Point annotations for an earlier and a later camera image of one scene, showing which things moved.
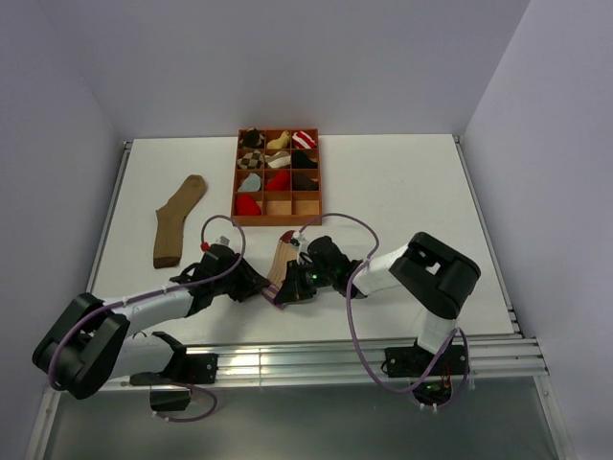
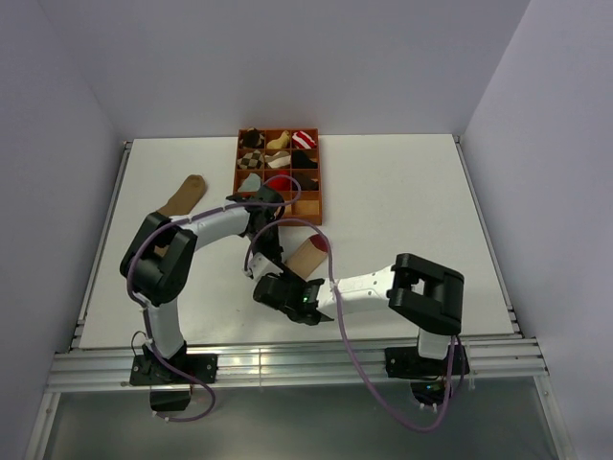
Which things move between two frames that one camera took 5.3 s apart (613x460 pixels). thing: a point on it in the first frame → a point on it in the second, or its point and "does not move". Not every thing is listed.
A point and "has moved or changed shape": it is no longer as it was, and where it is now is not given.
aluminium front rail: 496,356 does not move
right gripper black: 294,288 → 287,276
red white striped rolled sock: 302,140 does not move
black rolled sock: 301,160 does not move
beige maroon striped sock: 285,253 has moved or changed shape
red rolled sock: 280,182 does not move
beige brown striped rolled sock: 279,160 does not move
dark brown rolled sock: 252,138 does not move
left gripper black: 251,282 → 274,250
